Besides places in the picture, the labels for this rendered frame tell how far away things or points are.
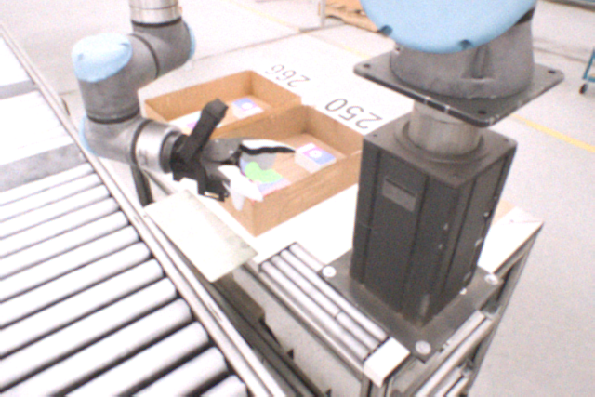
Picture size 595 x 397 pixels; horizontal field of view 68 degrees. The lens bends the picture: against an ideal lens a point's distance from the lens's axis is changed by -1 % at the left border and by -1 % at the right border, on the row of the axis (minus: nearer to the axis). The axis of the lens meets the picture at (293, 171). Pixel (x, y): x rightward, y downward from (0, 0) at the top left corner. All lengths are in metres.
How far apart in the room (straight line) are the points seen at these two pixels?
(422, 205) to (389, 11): 0.36
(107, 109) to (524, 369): 1.57
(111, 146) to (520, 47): 0.64
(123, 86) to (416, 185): 0.48
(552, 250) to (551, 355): 0.57
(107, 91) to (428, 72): 0.48
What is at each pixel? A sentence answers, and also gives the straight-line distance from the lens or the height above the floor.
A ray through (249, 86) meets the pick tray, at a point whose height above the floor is 0.79.
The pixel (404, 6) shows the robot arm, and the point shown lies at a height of 1.33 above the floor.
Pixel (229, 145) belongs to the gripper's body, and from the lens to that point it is 0.76.
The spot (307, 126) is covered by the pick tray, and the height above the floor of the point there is 0.78.
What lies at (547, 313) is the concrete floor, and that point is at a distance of 2.04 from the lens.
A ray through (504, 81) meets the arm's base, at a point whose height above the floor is 1.21.
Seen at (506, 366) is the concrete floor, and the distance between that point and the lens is 1.83.
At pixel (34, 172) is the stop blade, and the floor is 0.76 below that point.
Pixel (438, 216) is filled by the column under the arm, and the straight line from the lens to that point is 0.68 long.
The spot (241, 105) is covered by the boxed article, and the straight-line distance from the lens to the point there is 1.41.
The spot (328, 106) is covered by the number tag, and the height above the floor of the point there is 0.86.
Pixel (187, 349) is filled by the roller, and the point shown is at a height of 0.74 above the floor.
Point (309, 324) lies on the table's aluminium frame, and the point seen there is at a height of 0.71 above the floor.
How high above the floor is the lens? 1.43
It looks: 35 degrees down
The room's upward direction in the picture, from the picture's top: straight up
